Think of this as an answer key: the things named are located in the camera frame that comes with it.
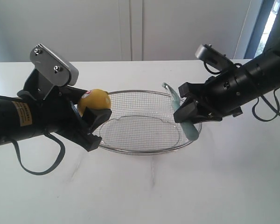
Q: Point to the teal handled peeler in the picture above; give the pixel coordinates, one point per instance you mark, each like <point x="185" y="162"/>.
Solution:
<point x="188" y="127"/>

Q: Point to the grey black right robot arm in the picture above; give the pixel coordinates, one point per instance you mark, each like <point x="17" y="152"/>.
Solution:
<point x="261" y="75"/>

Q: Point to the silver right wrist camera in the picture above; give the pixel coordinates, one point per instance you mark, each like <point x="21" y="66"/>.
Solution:
<point x="214" y="62"/>

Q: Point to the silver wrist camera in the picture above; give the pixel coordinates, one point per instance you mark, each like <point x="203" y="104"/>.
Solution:
<point x="51" y="70"/>
<point x="214" y="62"/>

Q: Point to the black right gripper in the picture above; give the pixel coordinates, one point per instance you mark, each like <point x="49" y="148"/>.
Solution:
<point x="218" y="97"/>

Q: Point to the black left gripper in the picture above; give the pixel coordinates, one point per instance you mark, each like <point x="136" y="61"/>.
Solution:
<point x="58" y="113"/>

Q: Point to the dark window frame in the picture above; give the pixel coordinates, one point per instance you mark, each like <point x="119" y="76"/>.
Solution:
<point x="266" y="29"/>

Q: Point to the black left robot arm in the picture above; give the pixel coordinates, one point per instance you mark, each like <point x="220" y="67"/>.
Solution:
<point x="11" y="112"/>

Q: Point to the yellow lemon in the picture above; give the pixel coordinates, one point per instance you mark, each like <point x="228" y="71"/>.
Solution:
<point x="94" y="99"/>

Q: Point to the oval wire mesh basket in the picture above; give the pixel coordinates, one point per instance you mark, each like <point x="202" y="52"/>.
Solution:
<point x="142" y="123"/>

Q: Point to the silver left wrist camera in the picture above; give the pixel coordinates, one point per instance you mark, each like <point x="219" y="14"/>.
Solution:
<point x="51" y="70"/>

